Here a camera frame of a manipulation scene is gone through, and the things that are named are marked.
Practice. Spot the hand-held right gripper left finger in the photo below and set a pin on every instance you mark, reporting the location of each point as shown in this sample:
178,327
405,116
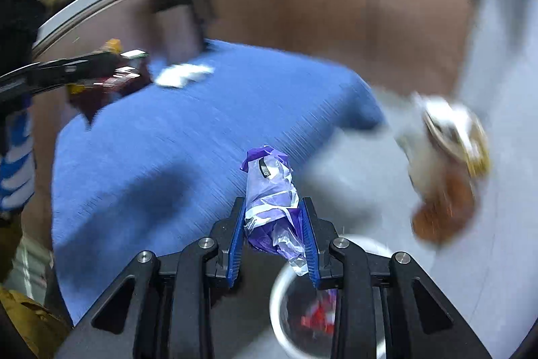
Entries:
235,249

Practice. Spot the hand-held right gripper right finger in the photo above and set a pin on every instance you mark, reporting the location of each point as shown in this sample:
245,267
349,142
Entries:
309,245

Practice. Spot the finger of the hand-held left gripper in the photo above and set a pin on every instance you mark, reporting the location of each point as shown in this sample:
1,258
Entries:
59,79
75,61

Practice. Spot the dark red snack wrapper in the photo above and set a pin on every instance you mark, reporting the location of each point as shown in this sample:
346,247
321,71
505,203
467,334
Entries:
113,85

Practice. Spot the purple white plastic wrapper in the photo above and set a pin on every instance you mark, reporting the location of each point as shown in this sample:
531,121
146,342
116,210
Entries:
269,190

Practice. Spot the white waste bin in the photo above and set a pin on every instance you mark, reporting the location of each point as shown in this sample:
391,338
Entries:
278,308

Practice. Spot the person's left hand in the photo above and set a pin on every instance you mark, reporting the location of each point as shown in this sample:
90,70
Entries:
17,157

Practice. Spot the black bin liner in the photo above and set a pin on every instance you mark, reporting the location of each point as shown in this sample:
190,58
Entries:
302,342

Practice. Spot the crumpled white tissue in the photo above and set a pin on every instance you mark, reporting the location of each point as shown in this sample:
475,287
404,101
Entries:
180,75

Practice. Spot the blue blanket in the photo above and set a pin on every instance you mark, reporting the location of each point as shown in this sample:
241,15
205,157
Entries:
189,140

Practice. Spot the beige plastic bucket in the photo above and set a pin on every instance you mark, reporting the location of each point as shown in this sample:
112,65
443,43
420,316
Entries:
420,169

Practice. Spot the amber oil bottle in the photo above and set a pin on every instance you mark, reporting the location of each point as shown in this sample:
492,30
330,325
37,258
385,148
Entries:
441,216

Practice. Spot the kitchen counter with brown cabinets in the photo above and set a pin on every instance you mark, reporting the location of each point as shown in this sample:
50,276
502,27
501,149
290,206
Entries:
336,18

